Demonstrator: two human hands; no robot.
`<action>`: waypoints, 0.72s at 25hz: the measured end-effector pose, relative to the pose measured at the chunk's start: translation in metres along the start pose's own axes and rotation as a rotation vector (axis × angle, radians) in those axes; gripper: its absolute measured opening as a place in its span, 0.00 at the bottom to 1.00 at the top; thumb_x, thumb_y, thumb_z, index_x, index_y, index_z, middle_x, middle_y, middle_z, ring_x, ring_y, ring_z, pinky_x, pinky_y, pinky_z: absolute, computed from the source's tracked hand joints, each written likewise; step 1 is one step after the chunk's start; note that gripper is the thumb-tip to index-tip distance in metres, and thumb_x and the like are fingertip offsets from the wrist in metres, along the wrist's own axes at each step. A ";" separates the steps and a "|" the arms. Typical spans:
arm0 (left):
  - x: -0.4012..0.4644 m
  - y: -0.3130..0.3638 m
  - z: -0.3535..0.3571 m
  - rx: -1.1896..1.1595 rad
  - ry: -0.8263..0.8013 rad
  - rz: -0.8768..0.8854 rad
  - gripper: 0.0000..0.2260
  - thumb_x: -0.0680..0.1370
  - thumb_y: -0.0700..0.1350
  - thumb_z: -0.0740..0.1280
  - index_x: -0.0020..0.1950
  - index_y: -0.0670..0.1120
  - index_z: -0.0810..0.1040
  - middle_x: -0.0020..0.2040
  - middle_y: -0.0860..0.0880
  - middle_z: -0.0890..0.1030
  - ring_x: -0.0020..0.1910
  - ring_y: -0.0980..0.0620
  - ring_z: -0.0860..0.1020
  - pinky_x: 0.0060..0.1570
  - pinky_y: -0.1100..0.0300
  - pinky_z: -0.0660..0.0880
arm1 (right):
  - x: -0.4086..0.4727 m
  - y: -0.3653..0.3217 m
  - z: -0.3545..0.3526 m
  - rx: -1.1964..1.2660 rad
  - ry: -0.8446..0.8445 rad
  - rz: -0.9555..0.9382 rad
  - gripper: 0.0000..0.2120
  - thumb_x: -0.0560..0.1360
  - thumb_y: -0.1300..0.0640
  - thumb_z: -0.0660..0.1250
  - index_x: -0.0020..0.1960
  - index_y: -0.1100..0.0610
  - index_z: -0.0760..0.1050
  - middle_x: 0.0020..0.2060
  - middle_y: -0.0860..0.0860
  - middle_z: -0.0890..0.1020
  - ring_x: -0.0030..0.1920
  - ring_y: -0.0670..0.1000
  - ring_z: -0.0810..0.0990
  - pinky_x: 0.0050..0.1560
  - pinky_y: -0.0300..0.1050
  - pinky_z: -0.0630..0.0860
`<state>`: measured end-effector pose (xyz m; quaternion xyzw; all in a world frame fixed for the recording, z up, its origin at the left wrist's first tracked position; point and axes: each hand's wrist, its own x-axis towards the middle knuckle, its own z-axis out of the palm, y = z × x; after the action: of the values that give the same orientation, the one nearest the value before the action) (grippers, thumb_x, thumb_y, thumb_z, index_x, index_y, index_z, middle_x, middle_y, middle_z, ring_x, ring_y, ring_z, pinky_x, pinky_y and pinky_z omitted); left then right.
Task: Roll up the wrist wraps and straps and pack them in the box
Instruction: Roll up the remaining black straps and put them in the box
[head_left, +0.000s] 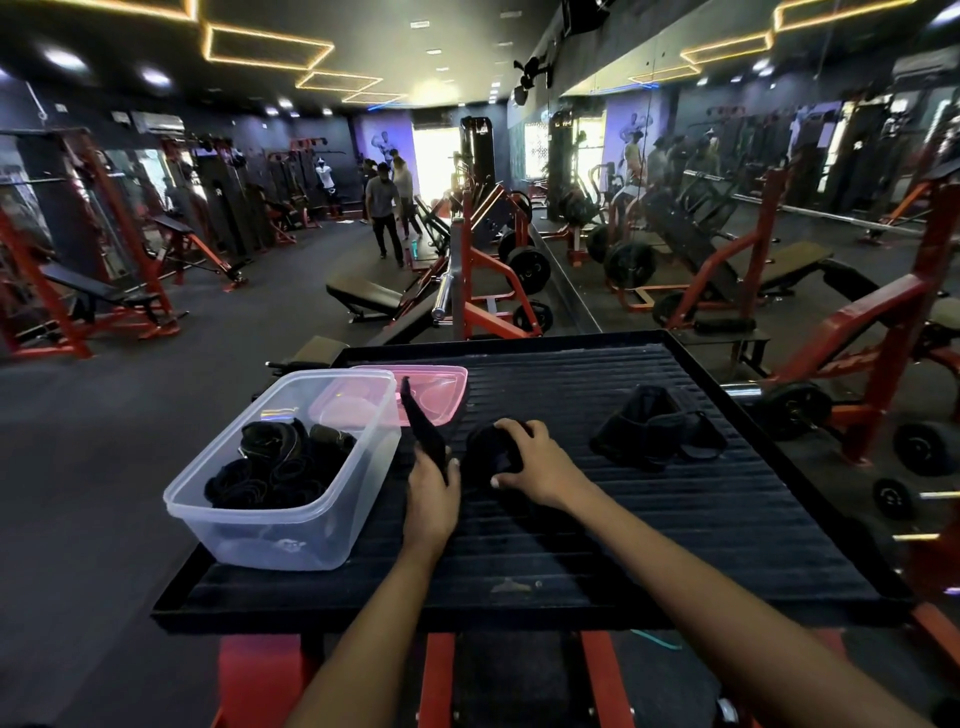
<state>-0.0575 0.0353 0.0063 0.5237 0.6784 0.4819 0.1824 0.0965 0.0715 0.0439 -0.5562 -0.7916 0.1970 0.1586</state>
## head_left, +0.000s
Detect person's right hand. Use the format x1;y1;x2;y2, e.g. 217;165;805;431
491;418;601;519

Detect person's left hand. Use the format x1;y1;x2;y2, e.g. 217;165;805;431
401;443;463;560

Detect black wrist wrap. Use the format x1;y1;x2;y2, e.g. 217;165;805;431
588;384;727;474
399;374;530;493

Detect clear plastic container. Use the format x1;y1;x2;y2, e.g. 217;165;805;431
163;367;404;573

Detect person's left forearm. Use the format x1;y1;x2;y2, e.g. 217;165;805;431
284;543;444;728

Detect person's right forearm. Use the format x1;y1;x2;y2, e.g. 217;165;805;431
573;487;931;728

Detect pink plastic lid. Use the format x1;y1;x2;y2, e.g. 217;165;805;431
311;365;469;429

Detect black ribbed platform tray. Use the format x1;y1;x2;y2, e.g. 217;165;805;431
152;329;916;728

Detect black weight plate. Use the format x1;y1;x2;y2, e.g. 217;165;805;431
506;245;553;295

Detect red plate-loaded machine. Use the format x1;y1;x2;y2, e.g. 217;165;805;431
449;187;555;343

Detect black low bench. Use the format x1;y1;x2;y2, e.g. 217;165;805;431
326;273;406;324

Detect black weight stack machine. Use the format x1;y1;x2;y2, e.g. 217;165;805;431
193;146;260;256

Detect red incline bench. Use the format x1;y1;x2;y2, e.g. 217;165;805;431
149;215;249;292

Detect red power rack with bench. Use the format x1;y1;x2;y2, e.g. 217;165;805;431
0;131;185;361

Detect yellow led ceiling light frames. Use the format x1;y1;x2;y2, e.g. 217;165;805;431
44;0;410;106

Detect black cable tower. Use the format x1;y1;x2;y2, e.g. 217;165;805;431
459;116;496;189

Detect purple bodybuilder wall mural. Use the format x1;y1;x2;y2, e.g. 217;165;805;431
356;112;418;181

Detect black wall fan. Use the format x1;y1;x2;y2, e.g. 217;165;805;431
512;56;553;106

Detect large wall mirror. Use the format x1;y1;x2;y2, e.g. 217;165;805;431
524;0;960;601

